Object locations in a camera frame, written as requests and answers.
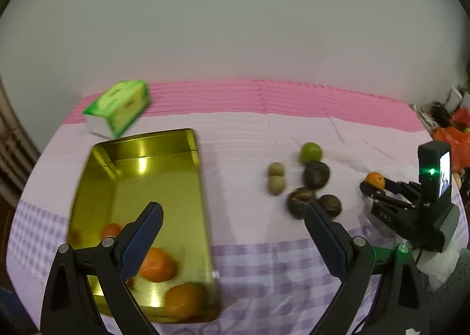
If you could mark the rattan furniture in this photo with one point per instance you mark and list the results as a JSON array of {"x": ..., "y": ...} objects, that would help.
[{"x": 16, "y": 136}]

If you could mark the crumpled silver wrapper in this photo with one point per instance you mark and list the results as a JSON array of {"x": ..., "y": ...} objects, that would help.
[{"x": 420, "y": 114}]

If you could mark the white crumpled cloth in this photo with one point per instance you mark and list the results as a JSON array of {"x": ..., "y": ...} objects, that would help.
[{"x": 438, "y": 269}]

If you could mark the black tangled clutter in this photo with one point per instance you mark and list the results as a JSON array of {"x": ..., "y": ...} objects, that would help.
[{"x": 442, "y": 113}]

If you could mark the small tan longan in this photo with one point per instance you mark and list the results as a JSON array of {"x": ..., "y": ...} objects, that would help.
[
  {"x": 277, "y": 185},
  {"x": 276, "y": 169}
]

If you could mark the dark blue cloth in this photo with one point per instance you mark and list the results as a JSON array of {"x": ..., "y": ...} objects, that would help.
[{"x": 13, "y": 311}]

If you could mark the small orange mandarin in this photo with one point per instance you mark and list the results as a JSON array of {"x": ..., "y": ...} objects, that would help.
[
  {"x": 159, "y": 265},
  {"x": 375, "y": 179},
  {"x": 183, "y": 302}
]

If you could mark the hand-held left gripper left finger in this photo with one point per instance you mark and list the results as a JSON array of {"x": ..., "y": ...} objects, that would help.
[{"x": 141, "y": 243}]

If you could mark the pale yellow fruit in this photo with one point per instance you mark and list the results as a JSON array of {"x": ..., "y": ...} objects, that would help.
[{"x": 457, "y": 180}]

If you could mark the red cherry tomato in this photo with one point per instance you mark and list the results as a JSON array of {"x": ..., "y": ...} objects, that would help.
[{"x": 110, "y": 231}]

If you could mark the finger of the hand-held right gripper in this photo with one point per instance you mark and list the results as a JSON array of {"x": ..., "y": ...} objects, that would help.
[
  {"x": 382, "y": 199},
  {"x": 404, "y": 187}
]

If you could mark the dark brown wrinkled fruit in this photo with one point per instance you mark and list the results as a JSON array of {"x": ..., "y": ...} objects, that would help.
[
  {"x": 300, "y": 203},
  {"x": 317, "y": 174},
  {"x": 330, "y": 205}
]

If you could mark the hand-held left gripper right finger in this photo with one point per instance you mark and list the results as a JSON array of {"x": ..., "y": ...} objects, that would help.
[{"x": 325, "y": 239}]

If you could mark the gold and maroon tin box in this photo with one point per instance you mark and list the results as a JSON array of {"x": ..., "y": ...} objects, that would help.
[{"x": 147, "y": 181}]

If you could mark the orange plastic bag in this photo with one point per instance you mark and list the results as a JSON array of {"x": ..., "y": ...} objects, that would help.
[{"x": 453, "y": 146}]

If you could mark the pink knitted blanket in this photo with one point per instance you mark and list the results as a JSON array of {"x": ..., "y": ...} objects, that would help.
[{"x": 257, "y": 98}]

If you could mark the green and white carton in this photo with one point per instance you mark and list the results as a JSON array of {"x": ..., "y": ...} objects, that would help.
[{"x": 117, "y": 107}]

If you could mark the pink and purple checked cloth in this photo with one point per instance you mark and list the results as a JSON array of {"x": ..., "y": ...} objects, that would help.
[{"x": 249, "y": 228}]

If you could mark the white cardboard box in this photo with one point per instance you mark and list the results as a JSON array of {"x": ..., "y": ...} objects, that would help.
[{"x": 454, "y": 97}]

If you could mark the round green fruit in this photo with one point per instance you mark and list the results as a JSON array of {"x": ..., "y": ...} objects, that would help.
[{"x": 311, "y": 153}]

